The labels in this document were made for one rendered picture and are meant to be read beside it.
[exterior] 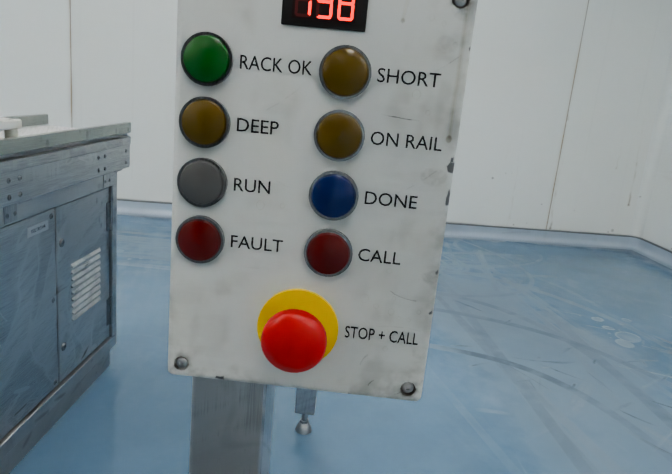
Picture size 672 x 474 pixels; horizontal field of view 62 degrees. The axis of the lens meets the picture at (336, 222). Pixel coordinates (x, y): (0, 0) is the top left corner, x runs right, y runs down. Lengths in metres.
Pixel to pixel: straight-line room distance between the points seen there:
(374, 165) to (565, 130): 4.29
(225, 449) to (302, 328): 0.19
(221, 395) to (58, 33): 4.00
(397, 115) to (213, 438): 0.30
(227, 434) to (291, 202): 0.22
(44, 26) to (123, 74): 0.57
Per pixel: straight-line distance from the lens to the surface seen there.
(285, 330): 0.34
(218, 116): 0.34
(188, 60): 0.34
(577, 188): 4.73
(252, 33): 0.34
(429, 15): 0.34
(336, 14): 0.34
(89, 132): 1.69
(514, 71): 4.42
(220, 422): 0.49
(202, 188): 0.35
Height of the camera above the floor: 1.02
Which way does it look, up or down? 13 degrees down
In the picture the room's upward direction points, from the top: 6 degrees clockwise
